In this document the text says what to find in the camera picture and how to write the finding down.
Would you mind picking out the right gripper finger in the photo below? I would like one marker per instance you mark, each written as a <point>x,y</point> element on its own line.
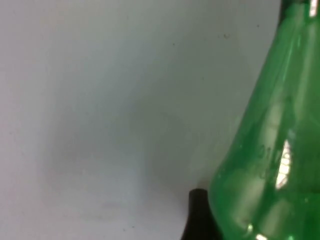
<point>200,220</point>

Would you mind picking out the green plastic bottle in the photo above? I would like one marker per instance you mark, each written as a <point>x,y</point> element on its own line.
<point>275,150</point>

